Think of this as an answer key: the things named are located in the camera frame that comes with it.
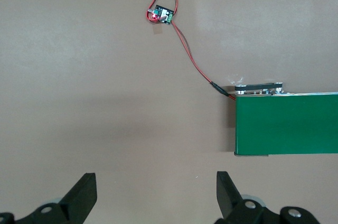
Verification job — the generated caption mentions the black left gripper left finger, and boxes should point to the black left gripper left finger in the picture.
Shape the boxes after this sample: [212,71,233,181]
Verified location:
[0,172,98,224]

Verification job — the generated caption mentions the red black wire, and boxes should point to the red black wire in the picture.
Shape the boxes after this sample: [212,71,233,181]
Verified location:
[144,0,238,102]

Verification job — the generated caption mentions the green conveyor belt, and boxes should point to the green conveyor belt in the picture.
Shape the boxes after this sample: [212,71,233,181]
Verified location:
[233,82,338,157]

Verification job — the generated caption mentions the small controller circuit board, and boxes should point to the small controller circuit board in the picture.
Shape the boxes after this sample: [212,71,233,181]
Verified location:
[146,4,175,26]

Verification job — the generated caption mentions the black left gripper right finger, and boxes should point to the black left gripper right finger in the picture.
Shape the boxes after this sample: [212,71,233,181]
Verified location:
[214,171,321,224]

